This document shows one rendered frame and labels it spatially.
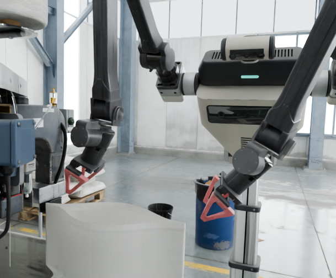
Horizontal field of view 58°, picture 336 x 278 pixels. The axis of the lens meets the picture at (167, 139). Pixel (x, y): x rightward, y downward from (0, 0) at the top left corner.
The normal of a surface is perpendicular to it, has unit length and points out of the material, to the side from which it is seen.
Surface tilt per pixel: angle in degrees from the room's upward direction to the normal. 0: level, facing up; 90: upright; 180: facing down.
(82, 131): 87
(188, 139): 90
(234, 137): 130
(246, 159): 79
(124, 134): 90
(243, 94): 40
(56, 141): 90
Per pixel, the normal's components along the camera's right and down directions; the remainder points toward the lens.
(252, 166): -0.50, -0.14
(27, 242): -0.34, 0.07
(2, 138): 0.07, 0.09
